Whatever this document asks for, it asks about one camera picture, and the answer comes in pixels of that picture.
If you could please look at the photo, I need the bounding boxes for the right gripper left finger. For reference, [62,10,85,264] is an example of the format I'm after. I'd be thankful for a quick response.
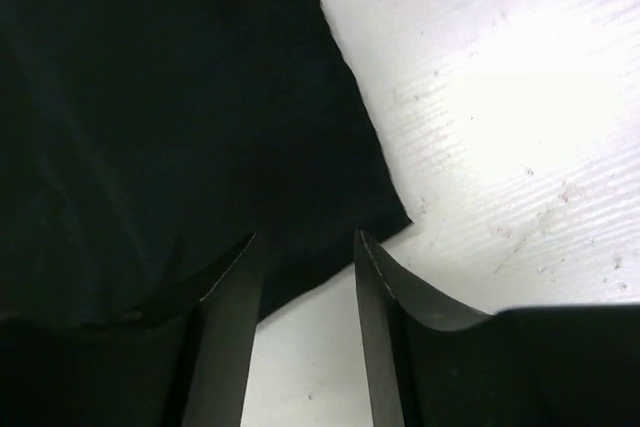
[1,235,263,426]

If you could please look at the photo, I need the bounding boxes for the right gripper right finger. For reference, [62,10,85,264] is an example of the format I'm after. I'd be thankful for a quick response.
[354,231,639,426]

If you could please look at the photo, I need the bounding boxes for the black cloth placemat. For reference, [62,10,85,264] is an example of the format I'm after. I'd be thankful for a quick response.
[1,0,410,324]

